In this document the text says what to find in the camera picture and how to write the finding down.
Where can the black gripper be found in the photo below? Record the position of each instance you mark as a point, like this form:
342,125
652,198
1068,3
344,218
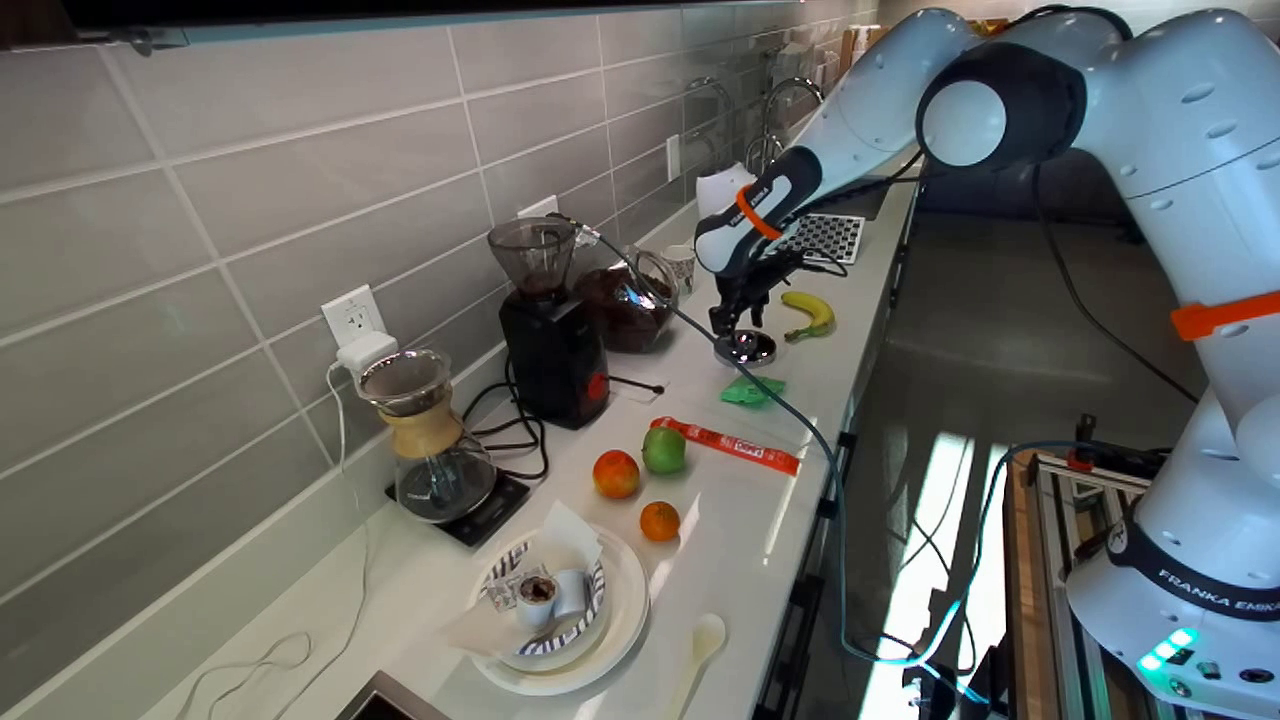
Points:
752,282

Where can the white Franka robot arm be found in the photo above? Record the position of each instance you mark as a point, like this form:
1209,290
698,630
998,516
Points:
1203,532

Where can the yellow banana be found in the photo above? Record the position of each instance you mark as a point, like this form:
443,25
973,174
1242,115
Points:
815,312

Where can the green packet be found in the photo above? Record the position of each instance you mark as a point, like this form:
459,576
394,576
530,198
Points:
752,395

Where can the checkered dish mat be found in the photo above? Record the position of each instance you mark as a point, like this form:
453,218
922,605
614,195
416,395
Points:
832,236

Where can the red flat strip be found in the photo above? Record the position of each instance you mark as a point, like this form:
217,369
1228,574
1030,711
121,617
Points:
752,455

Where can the green apple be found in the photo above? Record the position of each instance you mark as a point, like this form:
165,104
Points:
666,450

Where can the black coffee grinder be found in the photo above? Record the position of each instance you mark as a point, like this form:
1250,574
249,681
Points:
554,361

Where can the red-orange round fruit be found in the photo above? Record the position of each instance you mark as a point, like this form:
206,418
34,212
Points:
616,473

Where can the small orange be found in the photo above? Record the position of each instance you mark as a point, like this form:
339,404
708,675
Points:
657,522

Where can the white paper filter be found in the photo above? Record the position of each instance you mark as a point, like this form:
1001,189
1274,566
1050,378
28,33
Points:
568,546

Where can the white spoon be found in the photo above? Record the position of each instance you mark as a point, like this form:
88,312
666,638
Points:
701,640

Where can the black coffee scale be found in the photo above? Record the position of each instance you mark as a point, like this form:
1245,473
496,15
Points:
485,516

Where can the white plate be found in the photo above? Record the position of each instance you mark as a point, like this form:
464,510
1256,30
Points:
626,625

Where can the glass pour-over carafe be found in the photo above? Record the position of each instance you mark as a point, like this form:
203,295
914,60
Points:
425,444

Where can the striped patterned bowl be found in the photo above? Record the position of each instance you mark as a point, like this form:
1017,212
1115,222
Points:
543,650

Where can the wooden cart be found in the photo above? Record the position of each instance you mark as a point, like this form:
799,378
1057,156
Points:
1020,600

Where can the white wall outlet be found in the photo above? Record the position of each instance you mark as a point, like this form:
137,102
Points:
672,156
352,319

